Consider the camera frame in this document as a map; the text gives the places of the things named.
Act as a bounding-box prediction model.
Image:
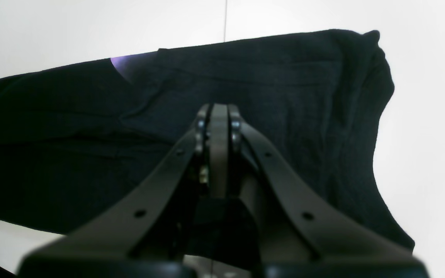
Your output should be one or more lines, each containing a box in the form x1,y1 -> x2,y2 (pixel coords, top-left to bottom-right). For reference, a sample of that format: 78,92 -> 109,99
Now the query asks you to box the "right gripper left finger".
17,104 -> 229,278

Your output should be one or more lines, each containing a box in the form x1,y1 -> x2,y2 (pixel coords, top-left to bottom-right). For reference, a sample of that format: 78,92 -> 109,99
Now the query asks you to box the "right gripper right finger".
228,105 -> 429,278

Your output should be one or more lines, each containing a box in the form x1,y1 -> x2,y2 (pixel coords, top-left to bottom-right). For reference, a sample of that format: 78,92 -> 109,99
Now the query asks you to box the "black T-shirt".
0,29 -> 415,251

